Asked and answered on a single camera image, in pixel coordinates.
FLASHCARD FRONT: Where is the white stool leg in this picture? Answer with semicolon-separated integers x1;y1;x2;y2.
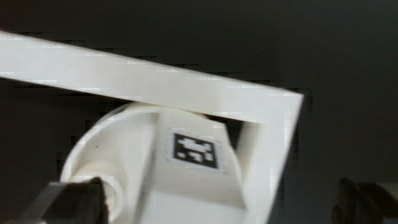
137;110;247;224

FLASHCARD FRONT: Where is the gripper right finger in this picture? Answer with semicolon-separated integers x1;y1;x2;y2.
332;178;398;224

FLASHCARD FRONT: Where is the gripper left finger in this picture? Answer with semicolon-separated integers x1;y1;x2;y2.
20;177;110;224

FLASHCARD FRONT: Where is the white round stool seat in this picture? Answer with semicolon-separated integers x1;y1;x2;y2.
59;101;254;224

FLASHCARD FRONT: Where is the white U-shaped obstacle wall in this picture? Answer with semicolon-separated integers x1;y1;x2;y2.
0;31;302;224

